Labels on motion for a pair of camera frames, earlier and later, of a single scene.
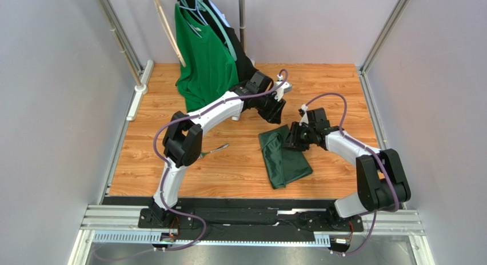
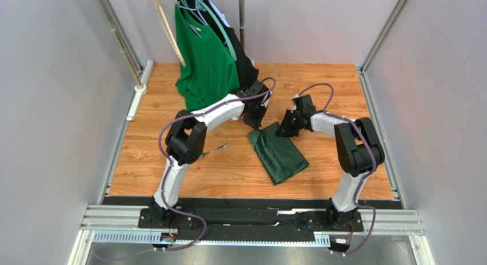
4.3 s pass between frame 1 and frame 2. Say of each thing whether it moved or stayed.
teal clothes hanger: stayed
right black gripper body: moved
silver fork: stayed
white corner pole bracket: stayed
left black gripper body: moved
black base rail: stayed
